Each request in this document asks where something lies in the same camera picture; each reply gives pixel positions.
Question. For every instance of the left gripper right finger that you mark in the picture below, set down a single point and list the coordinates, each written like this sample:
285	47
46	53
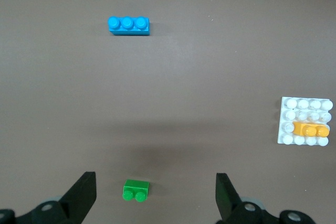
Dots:
227	197

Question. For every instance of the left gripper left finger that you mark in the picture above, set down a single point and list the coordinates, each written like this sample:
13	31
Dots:
81	197

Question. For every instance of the yellow two-stud block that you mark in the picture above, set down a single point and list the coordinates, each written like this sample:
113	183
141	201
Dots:
299	128

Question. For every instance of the white studded base plate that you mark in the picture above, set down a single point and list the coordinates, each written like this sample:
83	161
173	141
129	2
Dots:
302	108

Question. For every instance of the green two-stud block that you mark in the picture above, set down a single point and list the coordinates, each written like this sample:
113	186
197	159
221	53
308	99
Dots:
136	186

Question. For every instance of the blue three-stud block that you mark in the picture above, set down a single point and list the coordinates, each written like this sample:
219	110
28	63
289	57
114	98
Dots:
128	31

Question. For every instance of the brown table cover mat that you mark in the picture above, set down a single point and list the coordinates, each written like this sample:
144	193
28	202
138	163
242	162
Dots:
183	64

